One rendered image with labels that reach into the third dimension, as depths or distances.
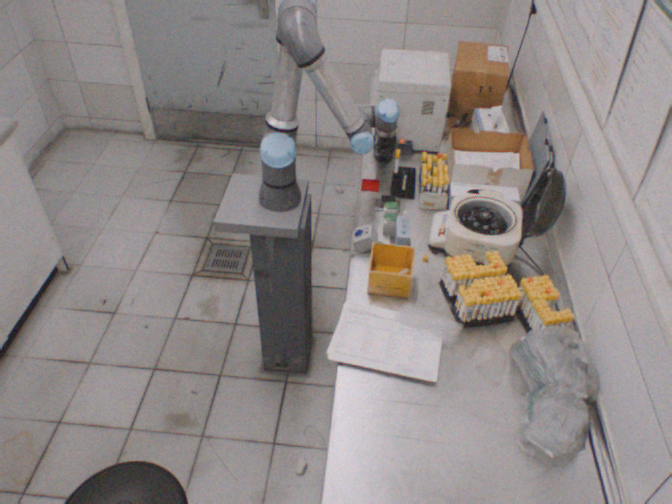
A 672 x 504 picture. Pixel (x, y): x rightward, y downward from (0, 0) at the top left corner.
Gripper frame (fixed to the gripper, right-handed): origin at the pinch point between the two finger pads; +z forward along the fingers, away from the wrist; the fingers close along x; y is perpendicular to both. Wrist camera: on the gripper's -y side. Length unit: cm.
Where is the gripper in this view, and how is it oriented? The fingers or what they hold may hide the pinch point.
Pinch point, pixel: (383, 150)
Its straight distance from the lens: 234.1
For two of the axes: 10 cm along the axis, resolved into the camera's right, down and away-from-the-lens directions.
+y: -1.0, 9.5, -2.8
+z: 0.3, 2.8, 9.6
